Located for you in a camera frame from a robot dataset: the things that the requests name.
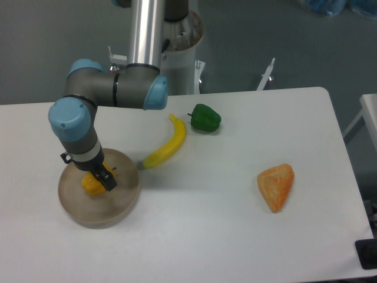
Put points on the yellow toy pepper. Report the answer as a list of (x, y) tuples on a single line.
[(92, 186)]

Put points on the black device at table edge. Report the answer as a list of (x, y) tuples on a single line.
[(366, 250)]

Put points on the beige round plate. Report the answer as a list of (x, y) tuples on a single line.
[(106, 208)]

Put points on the blue plastic bag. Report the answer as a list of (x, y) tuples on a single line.
[(366, 9)]

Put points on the yellow toy banana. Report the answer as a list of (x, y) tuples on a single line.
[(169, 149)]

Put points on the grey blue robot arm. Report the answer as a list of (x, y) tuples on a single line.
[(141, 86)]

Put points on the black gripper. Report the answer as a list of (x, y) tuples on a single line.
[(91, 160)]

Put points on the orange toy bread wedge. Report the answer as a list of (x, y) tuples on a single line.
[(275, 184)]

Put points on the green toy pepper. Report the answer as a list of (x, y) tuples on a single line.
[(204, 118)]

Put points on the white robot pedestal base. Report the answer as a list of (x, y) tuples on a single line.
[(178, 60)]

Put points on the white side table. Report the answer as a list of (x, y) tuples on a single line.
[(365, 117)]

